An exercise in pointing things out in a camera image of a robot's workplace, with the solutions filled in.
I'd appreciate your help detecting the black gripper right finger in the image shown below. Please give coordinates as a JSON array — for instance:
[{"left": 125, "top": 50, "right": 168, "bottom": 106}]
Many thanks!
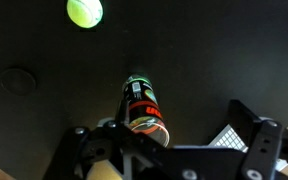
[{"left": 227, "top": 98, "right": 263, "bottom": 148}]

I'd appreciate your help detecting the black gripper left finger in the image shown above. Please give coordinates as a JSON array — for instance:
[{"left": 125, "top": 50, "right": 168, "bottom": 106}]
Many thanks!
[{"left": 115, "top": 98, "right": 132, "bottom": 127}]

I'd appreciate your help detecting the yellow-green tennis ball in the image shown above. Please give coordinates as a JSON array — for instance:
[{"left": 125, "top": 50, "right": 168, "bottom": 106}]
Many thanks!
[{"left": 66, "top": 0, "right": 104, "bottom": 30}]

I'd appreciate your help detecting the black cylindrical can container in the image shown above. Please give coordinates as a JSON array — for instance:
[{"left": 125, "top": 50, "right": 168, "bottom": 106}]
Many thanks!
[{"left": 121, "top": 73, "right": 170, "bottom": 148}]

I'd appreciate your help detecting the white plastic bin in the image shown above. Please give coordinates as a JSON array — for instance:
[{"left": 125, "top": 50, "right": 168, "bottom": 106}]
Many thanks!
[{"left": 207, "top": 123, "right": 288, "bottom": 172}]

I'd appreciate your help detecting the small black round lid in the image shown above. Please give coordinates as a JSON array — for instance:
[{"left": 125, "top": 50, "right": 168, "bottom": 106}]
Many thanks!
[{"left": 0, "top": 67, "right": 38, "bottom": 97}]

